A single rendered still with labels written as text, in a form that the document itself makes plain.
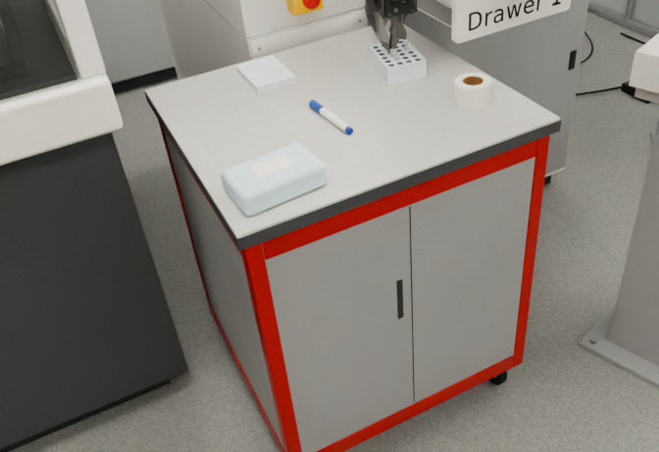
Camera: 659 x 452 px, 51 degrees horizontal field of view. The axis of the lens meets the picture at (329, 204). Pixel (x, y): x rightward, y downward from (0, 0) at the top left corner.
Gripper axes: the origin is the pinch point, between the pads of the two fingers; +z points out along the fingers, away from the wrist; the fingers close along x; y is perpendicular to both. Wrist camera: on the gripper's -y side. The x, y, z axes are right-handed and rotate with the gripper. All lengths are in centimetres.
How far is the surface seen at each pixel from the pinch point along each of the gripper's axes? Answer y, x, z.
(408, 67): 7.5, 1.3, 2.2
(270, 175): 36.3, -33.1, 0.9
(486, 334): 34, 8, 56
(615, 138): -56, 106, 81
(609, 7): -152, 167, 76
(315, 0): -15.1, -11.0, -6.2
